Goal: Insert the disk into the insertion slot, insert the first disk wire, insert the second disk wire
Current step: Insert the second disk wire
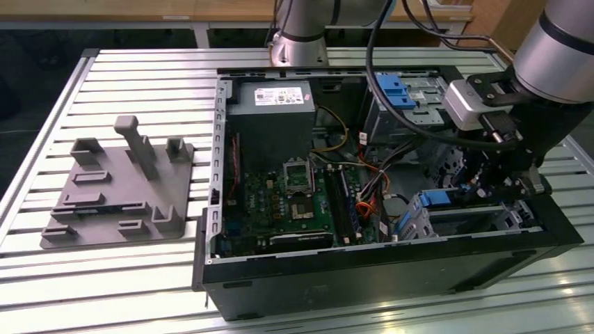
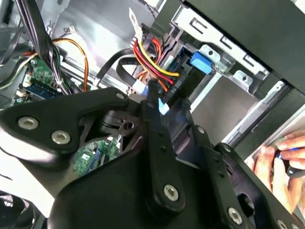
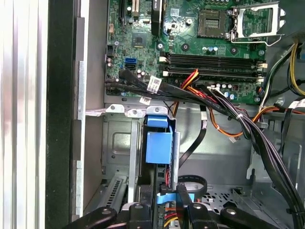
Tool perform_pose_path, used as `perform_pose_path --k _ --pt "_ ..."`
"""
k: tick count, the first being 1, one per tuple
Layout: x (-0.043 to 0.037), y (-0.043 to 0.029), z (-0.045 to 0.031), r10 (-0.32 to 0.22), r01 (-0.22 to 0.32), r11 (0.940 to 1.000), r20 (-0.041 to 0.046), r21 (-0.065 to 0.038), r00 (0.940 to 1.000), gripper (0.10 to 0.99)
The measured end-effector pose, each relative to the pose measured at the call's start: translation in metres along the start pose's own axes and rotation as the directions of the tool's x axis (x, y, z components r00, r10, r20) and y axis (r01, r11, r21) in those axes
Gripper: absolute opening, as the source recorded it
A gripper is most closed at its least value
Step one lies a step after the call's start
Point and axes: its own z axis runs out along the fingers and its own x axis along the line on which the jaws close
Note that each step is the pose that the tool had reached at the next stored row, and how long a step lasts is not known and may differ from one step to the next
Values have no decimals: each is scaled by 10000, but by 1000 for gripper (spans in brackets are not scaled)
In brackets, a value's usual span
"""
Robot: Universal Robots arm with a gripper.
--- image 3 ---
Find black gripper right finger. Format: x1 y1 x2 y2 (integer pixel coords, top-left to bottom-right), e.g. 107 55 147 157
187 202 283 229

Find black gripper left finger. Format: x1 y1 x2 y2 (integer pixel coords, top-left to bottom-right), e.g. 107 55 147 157
62 202 153 229

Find red yellow disk power wire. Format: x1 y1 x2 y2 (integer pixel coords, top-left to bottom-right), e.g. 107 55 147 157
160 167 179 229

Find hard disk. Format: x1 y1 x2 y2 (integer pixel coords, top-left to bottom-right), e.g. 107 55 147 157
142 114 195 229

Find black disk data wire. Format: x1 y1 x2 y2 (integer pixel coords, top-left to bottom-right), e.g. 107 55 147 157
177 104 208 209

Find metal disk bay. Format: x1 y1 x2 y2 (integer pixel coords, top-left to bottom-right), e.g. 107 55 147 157
101 104 182 229

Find black RAM slot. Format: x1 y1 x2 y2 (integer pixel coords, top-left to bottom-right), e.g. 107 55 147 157
159 59 266 71
163 66 259 77
159 52 259 63
163 71 264 83

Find black expansion slot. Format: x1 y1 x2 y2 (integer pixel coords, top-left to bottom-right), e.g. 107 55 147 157
118 0 127 26

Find metal optical drive cage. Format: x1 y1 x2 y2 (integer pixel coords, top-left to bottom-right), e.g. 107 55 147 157
246 108 305 229

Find black PC case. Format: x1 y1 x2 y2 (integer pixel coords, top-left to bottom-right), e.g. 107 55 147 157
46 0 305 229

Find blue SATA port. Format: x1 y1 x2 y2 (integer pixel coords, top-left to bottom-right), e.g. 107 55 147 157
123 56 138 70

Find black chipset chip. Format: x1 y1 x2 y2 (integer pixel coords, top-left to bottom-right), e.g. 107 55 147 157
132 32 150 48

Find CPU socket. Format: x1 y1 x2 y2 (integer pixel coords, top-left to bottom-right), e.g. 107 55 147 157
197 9 227 39

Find green motherboard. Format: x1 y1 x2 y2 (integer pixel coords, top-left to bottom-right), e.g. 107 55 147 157
104 0 267 104

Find black graphics card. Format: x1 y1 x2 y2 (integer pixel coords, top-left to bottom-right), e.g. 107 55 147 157
151 0 165 37

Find metal socket cover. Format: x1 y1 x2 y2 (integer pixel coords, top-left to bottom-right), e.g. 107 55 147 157
230 1 286 42

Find dark grey power supply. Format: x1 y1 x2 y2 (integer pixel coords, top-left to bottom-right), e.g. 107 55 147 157
277 0 305 45

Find black cable bundle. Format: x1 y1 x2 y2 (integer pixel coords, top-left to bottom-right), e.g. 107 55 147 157
105 68 305 229

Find orange red wire bundle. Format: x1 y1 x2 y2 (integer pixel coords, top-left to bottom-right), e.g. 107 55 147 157
172 68 288 144

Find white green wire bundle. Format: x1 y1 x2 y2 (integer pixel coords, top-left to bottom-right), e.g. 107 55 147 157
258 46 297 109

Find yellow power wires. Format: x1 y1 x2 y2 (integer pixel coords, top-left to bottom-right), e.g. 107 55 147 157
286 42 305 96

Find wire locking lever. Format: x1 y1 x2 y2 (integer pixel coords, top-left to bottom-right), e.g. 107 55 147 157
230 34 286 47

